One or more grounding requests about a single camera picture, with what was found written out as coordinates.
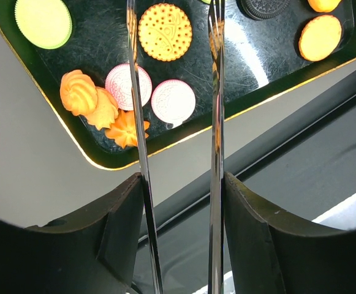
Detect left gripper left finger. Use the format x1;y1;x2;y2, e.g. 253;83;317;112
0;173;143;293

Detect orange round cookie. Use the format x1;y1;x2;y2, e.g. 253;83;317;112
298;15;342;62
138;3;192;62

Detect black gold-rimmed tray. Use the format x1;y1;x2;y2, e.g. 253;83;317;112
0;1;356;170

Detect orange swirl cookie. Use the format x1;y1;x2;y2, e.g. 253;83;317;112
59;69;98;116
85;86;118;130

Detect metal tongs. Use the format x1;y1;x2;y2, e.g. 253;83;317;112
126;1;225;293

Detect black sandwich cookie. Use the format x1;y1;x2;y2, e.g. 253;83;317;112
240;0;290;20

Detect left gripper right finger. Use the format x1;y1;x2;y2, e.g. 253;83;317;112
224;173;356;293

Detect pink round cookie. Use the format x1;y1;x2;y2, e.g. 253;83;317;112
151;79;196;129
105;63;153;111

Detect green round cookie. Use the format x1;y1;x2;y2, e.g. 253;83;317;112
14;0;72;50

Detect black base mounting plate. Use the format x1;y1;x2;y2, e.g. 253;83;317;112
159;97;356;293

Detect orange fish cookie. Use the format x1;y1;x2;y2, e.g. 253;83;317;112
308;0;341;13

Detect orange star cookie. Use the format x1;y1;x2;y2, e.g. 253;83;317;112
105;110;138;149

